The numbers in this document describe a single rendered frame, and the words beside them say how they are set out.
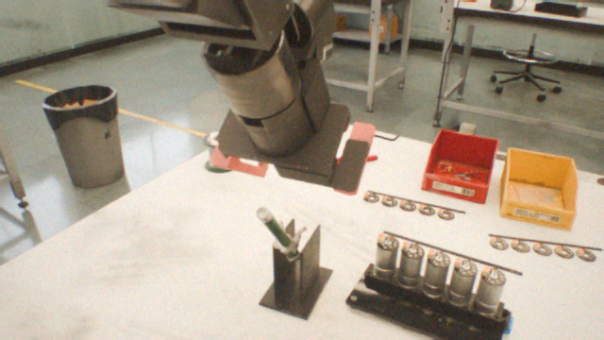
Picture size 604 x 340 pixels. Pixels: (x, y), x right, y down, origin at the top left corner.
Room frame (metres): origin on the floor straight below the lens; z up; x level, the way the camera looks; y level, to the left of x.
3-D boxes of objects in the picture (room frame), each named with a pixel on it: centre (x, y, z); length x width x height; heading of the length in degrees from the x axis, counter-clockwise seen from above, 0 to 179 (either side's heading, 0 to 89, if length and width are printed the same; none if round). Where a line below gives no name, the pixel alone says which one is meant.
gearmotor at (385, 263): (0.38, -0.09, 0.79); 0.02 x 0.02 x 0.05
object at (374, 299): (0.34, -0.13, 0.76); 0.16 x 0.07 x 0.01; 60
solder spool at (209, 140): (0.68, 0.14, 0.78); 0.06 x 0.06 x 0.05
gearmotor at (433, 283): (0.35, -0.14, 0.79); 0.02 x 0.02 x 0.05
